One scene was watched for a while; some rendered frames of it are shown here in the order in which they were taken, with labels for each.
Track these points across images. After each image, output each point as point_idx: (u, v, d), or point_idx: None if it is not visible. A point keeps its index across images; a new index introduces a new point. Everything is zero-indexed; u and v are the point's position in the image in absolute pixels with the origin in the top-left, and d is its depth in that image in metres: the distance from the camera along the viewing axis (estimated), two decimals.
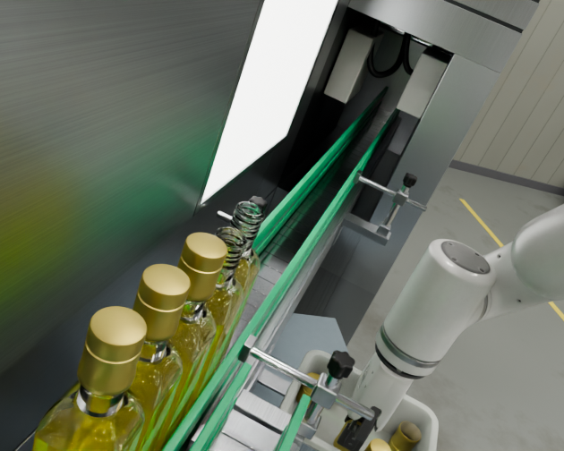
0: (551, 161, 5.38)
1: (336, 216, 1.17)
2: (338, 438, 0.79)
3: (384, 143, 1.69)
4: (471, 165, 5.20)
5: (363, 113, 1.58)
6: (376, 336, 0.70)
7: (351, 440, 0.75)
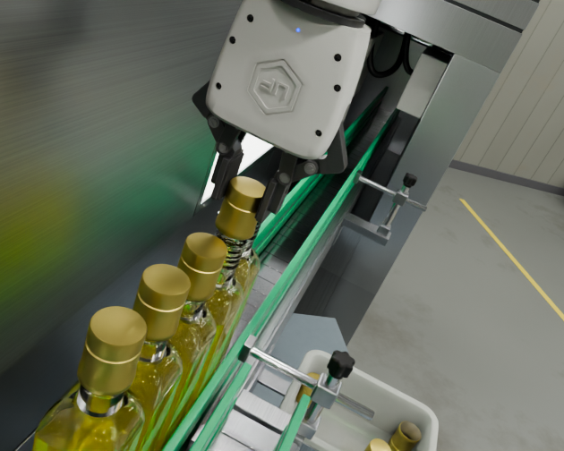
0: (551, 161, 5.38)
1: (336, 216, 1.17)
2: (243, 222, 0.46)
3: (384, 143, 1.69)
4: (471, 165, 5.20)
5: (363, 113, 1.58)
6: None
7: (283, 197, 0.45)
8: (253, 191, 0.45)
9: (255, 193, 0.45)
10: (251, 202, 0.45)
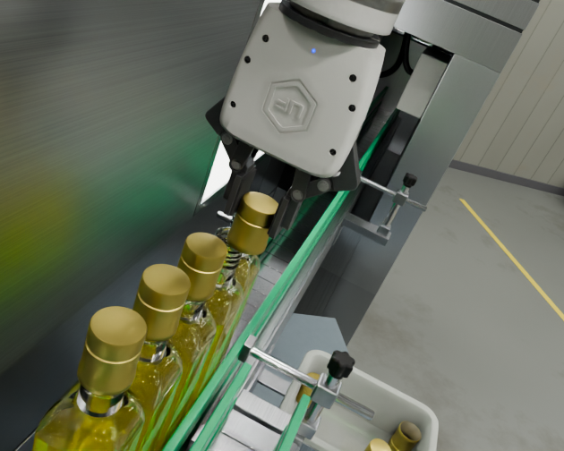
0: (551, 161, 5.38)
1: (336, 216, 1.17)
2: (255, 237, 0.46)
3: (384, 143, 1.69)
4: (471, 165, 5.20)
5: None
6: (329, 13, 0.34)
7: (295, 213, 0.45)
8: (266, 208, 0.45)
9: (268, 209, 0.45)
10: (264, 218, 0.45)
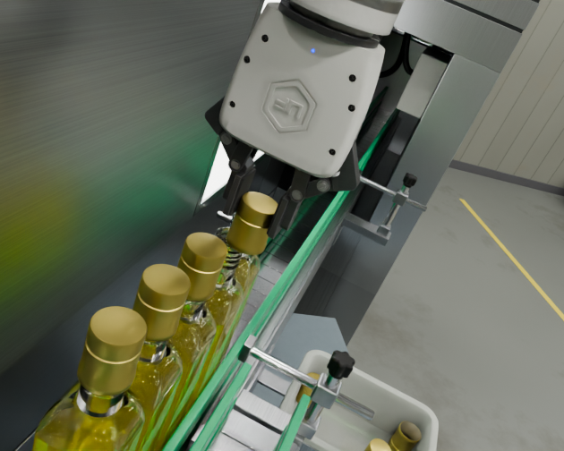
0: (551, 161, 5.38)
1: (336, 216, 1.17)
2: (254, 237, 0.46)
3: (384, 143, 1.69)
4: (471, 165, 5.20)
5: None
6: (329, 12, 0.34)
7: (295, 213, 0.45)
8: (265, 208, 0.45)
9: (267, 209, 0.45)
10: (263, 218, 0.45)
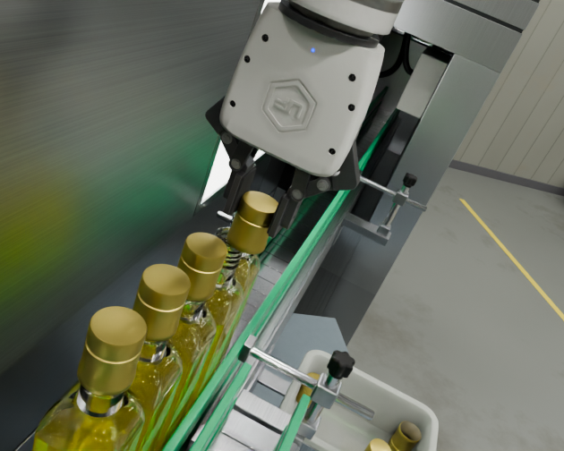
0: (551, 161, 5.38)
1: (336, 216, 1.17)
2: (254, 236, 0.46)
3: (384, 143, 1.69)
4: (471, 165, 5.20)
5: None
6: (329, 12, 0.34)
7: (295, 212, 0.45)
8: (266, 207, 0.46)
9: (267, 208, 0.45)
10: (263, 217, 0.45)
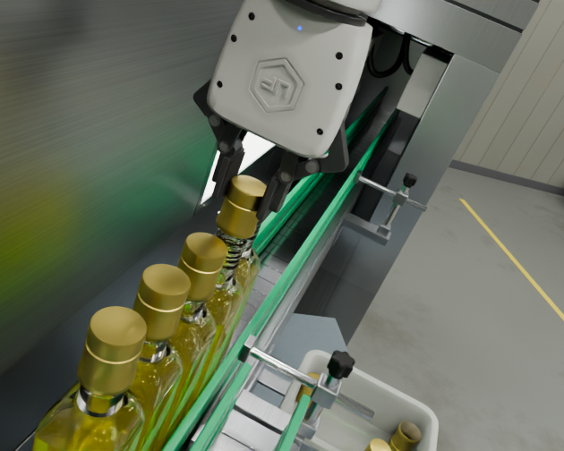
0: (551, 161, 5.38)
1: (336, 216, 1.17)
2: (243, 220, 0.46)
3: (384, 143, 1.69)
4: (471, 165, 5.20)
5: (363, 113, 1.58)
6: None
7: (284, 195, 0.45)
8: (254, 191, 0.45)
9: (256, 192, 0.45)
10: (252, 201, 0.45)
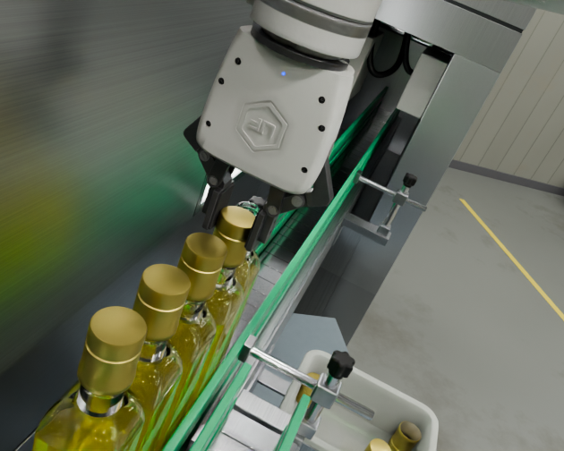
0: (551, 161, 5.38)
1: (336, 216, 1.17)
2: (233, 251, 0.47)
3: (384, 143, 1.69)
4: (471, 165, 5.20)
5: (363, 113, 1.58)
6: (296, 39, 0.36)
7: (272, 226, 0.47)
8: (243, 222, 0.47)
9: (244, 224, 0.47)
10: (241, 233, 0.46)
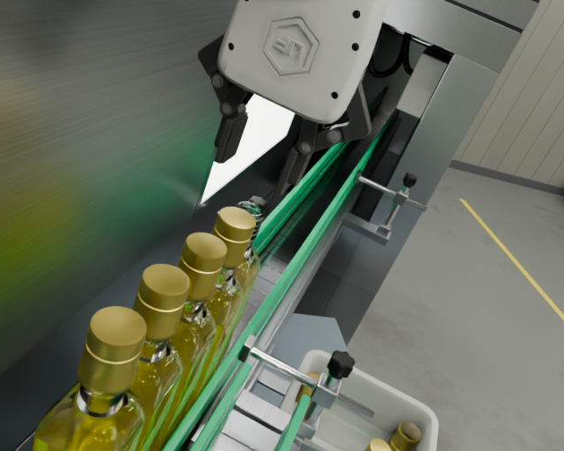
0: (551, 161, 5.38)
1: (336, 216, 1.17)
2: (231, 251, 0.47)
3: (384, 143, 1.69)
4: (471, 165, 5.20)
5: None
6: None
7: (303, 167, 0.43)
8: (242, 223, 0.47)
9: (243, 225, 0.47)
10: (239, 234, 0.46)
